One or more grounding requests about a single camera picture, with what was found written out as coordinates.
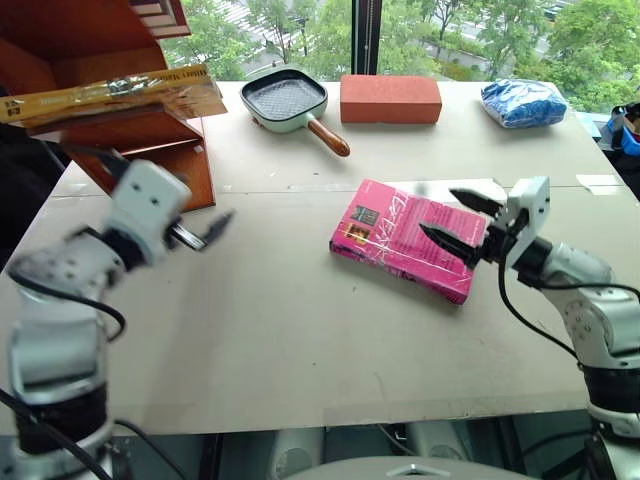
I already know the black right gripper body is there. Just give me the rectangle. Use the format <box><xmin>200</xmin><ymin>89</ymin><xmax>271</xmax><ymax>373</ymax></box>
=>
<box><xmin>477</xmin><ymin>206</ymin><xmax>531</xmax><ymax>265</ymax></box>

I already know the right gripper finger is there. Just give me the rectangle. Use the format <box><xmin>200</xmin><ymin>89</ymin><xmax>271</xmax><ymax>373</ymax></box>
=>
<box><xmin>447</xmin><ymin>186</ymin><xmax>503</xmax><ymax>218</ymax></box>
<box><xmin>416</xmin><ymin>221</ymin><xmax>484</xmax><ymax>269</ymax></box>

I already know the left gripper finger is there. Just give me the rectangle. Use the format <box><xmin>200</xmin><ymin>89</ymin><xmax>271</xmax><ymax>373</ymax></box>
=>
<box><xmin>201</xmin><ymin>209</ymin><xmax>237</xmax><ymax>247</ymax></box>
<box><xmin>94</xmin><ymin>147</ymin><xmax>130</xmax><ymax>188</ymax></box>

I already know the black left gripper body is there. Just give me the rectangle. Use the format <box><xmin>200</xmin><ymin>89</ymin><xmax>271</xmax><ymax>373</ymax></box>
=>
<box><xmin>167</xmin><ymin>221</ymin><xmax>209</xmax><ymax>253</ymax></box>

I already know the pink book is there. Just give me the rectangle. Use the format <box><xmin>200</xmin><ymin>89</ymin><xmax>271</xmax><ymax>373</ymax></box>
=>
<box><xmin>328</xmin><ymin>178</ymin><xmax>489</xmax><ymax>306</ymax></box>

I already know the reddish brown wooden bookshelf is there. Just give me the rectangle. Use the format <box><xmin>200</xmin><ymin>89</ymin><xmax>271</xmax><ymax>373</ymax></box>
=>
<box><xmin>0</xmin><ymin>0</ymin><xmax>218</xmax><ymax>214</ymax></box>

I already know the yellow snack packet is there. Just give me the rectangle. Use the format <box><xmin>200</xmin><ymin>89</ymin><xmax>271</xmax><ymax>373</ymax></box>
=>
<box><xmin>0</xmin><ymin>63</ymin><xmax>229</xmax><ymax>137</ymax></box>

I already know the black bulky shape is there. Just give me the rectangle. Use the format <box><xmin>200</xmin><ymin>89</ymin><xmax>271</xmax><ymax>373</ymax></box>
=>
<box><xmin>0</xmin><ymin>84</ymin><xmax>72</xmax><ymax>272</ymax></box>

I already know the blue plastic bag bundle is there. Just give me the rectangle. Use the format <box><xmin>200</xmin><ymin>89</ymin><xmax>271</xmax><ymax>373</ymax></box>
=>
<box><xmin>480</xmin><ymin>78</ymin><xmax>569</xmax><ymax>130</ymax></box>

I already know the white tape strip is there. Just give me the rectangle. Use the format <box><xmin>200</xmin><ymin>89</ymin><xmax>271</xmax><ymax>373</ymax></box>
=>
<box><xmin>575</xmin><ymin>173</ymin><xmax>628</xmax><ymax>197</ymax></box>

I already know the red brick block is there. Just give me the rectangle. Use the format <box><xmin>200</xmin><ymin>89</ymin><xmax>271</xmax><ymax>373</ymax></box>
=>
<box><xmin>339</xmin><ymin>74</ymin><xmax>444</xmax><ymax>125</ymax></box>

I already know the mint green square frying pan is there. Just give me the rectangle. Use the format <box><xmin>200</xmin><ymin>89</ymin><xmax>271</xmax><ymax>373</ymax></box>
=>
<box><xmin>239</xmin><ymin>68</ymin><xmax>352</xmax><ymax>159</ymax></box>

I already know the blue and black bag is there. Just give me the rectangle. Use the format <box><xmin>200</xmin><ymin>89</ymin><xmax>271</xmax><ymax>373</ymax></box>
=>
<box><xmin>606</xmin><ymin>100</ymin><xmax>640</xmax><ymax>167</ymax></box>

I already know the grey rounded shape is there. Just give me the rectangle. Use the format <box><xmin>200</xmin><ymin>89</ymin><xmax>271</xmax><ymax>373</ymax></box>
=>
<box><xmin>403</xmin><ymin>421</ymin><xmax>477</xmax><ymax>462</ymax></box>
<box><xmin>271</xmin><ymin>426</ymin><xmax>327</xmax><ymax>480</ymax></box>

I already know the silver robot torso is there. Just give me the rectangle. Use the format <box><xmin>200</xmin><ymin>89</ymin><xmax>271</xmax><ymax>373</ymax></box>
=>
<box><xmin>281</xmin><ymin>456</ymin><xmax>542</xmax><ymax>480</ymax></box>

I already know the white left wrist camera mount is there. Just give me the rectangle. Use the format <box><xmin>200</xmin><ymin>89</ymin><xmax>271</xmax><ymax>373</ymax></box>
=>
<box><xmin>110</xmin><ymin>160</ymin><xmax>193</xmax><ymax>265</ymax></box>

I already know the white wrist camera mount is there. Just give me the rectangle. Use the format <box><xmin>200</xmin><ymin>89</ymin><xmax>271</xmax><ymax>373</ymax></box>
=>
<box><xmin>501</xmin><ymin>174</ymin><xmax>552</xmax><ymax>272</ymax></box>
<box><xmin>110</xmin><ymin>160</ymin><xmax>193</xmax><ymax>265</ymax></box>

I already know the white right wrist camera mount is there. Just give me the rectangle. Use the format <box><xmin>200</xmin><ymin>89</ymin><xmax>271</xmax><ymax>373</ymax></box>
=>
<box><xmin>501</xmin><ymin>174</ymin><xmax>552</xmax><ymax>272</ymax></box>

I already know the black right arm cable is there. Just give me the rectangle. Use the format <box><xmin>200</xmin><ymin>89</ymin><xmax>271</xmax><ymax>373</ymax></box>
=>
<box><xmin>496</xmin><ymin>256</ymin><xmax>587</xmax><ymax>367</ymax></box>

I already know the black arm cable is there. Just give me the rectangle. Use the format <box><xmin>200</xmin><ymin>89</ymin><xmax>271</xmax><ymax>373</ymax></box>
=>
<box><xmin>496</xmin><ymin>256</ymin><xmax>587</xmax><ymax>367</ymax></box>
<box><xmin>6</xmin><ymin>267</ymin><xmax>127</xmax><ymax>344</ymax></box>

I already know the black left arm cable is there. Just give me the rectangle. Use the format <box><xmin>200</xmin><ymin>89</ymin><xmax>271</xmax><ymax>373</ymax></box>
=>
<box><xmin>6</xmin><ymin>267</ymin><xmax>127</xmax><ymax>344</ymax></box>

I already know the black window frame post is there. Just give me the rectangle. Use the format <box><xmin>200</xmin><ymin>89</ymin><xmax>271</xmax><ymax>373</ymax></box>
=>
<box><xmin>351</xmin><ymin>0</ymin><xmax>383</xmax><ymax>82</ymax></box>

